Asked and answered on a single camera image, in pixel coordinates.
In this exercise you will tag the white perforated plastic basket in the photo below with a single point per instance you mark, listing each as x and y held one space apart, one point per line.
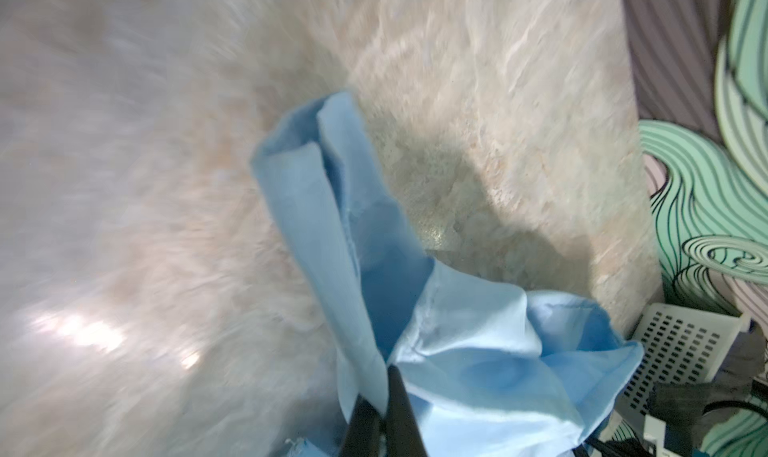
681 346

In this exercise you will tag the dark grey striped shirt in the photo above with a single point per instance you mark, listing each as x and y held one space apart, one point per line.
691 411

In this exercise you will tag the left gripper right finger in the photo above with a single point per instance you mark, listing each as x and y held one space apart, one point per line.
402 436

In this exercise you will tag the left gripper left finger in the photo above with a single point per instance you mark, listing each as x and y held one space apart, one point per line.
363 436

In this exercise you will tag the light blue long sleeve shirt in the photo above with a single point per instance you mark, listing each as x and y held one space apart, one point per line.
492 370

